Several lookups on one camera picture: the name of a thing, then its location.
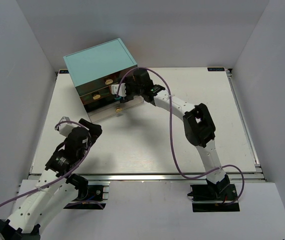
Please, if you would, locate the transparent bottom drawer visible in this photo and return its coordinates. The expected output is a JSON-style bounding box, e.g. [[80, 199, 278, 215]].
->
[[87, 96, 144, 123]]

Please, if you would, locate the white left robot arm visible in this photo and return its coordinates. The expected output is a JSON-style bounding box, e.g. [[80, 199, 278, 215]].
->
[[0, 117, 103, 240]]

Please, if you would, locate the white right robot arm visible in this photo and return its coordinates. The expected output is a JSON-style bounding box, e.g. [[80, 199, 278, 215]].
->
[[119, 67, 230, 196]]

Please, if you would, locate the teal drawer cabinet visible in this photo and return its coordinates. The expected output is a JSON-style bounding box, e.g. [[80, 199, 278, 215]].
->
[[63, 38, 138, 113]]

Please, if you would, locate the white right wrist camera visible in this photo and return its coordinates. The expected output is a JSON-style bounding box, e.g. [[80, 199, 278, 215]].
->
[[110, 83, 127, 98]]

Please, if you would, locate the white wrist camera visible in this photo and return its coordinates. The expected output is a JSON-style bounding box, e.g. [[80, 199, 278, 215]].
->
[[54, 116, 77, 137], [110, 83, 127, 98]]

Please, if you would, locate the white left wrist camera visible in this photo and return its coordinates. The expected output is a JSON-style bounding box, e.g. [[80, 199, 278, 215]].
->
[[54, 116, 77, 137]]

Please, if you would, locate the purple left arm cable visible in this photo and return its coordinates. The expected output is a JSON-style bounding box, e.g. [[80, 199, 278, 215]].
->
[[0, 120, 93, 223]]

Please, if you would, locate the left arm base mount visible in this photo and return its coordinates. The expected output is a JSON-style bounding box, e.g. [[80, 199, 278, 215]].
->
[[64, 174, 109, 210]]

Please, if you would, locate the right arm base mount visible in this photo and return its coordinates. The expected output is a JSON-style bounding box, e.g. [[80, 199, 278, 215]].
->
[[187, 175, 240, 213]]

